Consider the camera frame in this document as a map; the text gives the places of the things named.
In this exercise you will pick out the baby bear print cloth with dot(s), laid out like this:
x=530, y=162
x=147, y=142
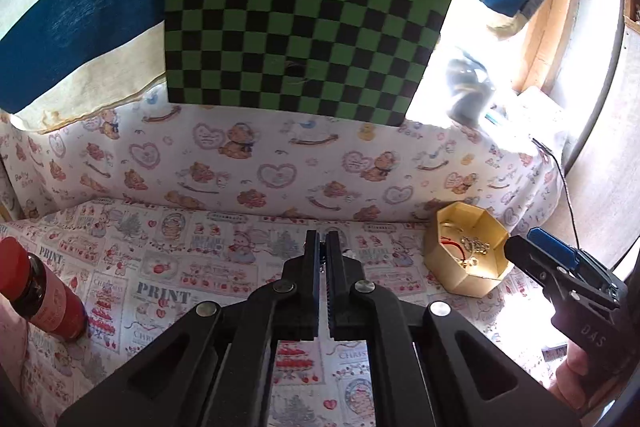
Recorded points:
x=275, y=164

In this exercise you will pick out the gold chain jewelry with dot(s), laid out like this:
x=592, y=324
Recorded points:
x=472, y=246

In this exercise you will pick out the red capped bottle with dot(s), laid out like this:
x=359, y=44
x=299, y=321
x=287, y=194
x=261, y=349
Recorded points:
x=38, y=295

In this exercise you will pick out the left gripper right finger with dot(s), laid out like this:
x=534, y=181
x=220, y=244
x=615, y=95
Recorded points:
x=429, y=366

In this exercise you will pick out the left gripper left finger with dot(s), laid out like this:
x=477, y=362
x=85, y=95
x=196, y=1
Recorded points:
x=213, y=367

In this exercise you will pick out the right hand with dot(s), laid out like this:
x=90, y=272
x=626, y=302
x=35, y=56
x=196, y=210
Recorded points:
x=567, y=385

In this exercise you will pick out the christmas print cloth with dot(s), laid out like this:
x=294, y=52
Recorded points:
x=138, y=269

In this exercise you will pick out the green black checkerboard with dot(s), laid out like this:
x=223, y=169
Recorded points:
x=351, y=59

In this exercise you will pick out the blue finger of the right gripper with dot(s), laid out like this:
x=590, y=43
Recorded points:
x=555, y=248

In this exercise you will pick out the gold octagonal box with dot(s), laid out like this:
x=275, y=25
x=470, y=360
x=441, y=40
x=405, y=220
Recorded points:
x=475, y=277

